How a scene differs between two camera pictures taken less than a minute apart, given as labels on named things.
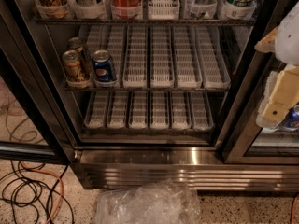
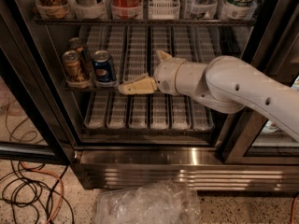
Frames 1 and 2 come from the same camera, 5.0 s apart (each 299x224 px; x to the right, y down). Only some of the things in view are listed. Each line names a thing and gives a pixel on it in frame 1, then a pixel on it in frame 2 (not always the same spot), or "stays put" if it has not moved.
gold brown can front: [72, 66] stays put
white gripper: [289, 42] to [165, 75]
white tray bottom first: [96, 114] stays put
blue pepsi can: [103, 66] stays put
